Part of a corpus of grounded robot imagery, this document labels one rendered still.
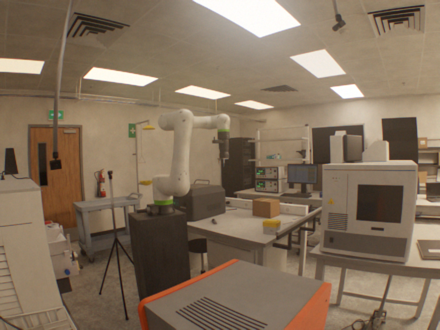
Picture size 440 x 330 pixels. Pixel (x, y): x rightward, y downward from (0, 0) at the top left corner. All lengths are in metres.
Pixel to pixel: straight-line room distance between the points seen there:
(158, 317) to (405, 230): 1.22
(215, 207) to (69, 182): 3.09
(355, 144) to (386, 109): 4.48
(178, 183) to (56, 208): 3.64
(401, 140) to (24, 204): 3.47
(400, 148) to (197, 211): 2.59
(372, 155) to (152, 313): 1.68
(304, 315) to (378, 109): 5.78
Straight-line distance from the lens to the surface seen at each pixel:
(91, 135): 4.91
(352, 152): 1.68
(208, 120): 1.85
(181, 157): 1.42
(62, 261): 0.88
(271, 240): 1.78
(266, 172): 3.93
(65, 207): 4.83
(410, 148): 3.41
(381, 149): 1.88
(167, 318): 0.62
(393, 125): 3.43
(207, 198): 2.38
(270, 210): 2.35
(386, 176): 1.38
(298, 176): 3.77
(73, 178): 4.81
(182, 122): 1.45
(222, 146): 1.80
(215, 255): 2.14
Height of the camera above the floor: 1.50
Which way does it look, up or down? 2 degrees down
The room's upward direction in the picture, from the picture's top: 2 degrees counter-clockwise
